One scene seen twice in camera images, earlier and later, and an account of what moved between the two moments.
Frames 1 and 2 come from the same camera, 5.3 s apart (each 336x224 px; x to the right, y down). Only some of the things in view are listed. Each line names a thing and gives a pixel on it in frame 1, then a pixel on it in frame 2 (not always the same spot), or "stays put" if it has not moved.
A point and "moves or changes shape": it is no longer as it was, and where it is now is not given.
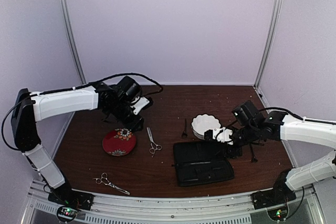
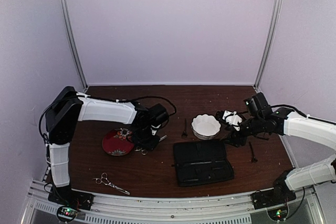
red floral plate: x=119 y=142 stays put
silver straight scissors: x=103 y=180 stays put
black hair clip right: x=253 y=158 stays put
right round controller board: x=279 y=214 stays put
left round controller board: x=66 y=213 stays put
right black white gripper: x=232 y=152 → x=235 y=139
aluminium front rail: x=235 y=209 stays put
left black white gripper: x=134 y=125 → x=150 y=146
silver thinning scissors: x=155 y=146 moves or changes shape
